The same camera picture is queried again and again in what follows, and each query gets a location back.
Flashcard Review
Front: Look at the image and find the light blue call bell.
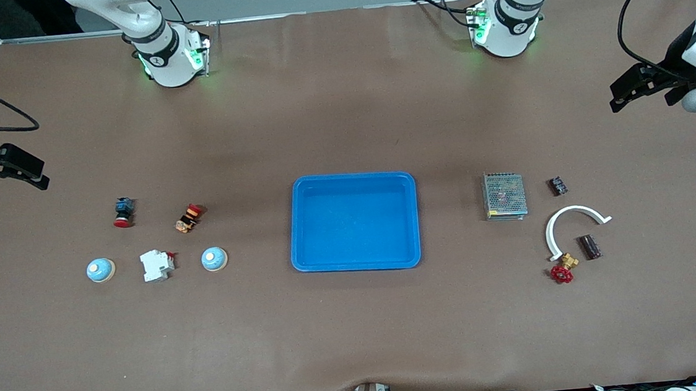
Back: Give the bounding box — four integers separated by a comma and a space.
199, 245, 230, 273
85, 257, 118, 284

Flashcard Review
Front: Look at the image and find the red button blue body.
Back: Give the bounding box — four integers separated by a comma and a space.
111, 196, 137, 229

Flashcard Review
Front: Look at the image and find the white circuit breaker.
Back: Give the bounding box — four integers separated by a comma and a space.
139, 248, 178, 283

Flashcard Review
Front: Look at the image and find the metal mesh power supply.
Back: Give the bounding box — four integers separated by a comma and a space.
481, 170, 529, 223

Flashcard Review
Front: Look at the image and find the blue plastic tray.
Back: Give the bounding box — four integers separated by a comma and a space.
284, 167, 423, 279

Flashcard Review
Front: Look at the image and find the brown table cover mat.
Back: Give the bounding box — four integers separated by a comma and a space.
0, 0, 696, 391

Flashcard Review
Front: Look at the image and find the white half-ring pipe clamp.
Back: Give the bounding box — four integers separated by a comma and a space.
543, 202, 616, 262

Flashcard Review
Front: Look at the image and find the red orange button switch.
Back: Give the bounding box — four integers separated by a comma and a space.
173, 203, 207, 235

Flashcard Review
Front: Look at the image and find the brass valve red handle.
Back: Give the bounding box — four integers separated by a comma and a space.
548, 252, 581, 286

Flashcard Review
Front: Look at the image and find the black base cable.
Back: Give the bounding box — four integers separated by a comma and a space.
412, 0, 473, 32

